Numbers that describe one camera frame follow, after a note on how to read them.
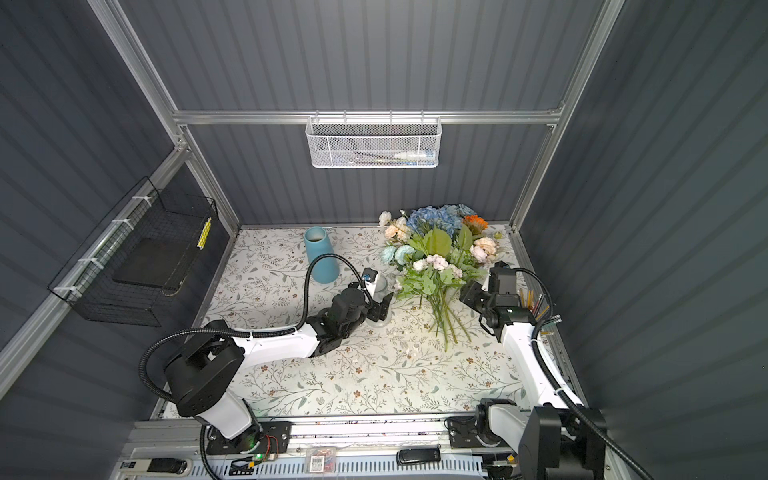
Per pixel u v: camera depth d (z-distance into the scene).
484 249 1.00
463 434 0.74
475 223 1.02
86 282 0.61
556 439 0.40
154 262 0.77
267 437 0.72
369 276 0.73
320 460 0.68
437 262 0.96
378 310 0.76
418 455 0.68
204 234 0.83
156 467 0.67
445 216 1.08
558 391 0.43
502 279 0.63
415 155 0.89
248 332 0.50
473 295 0.75
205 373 0.46
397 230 1.12
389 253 1.05
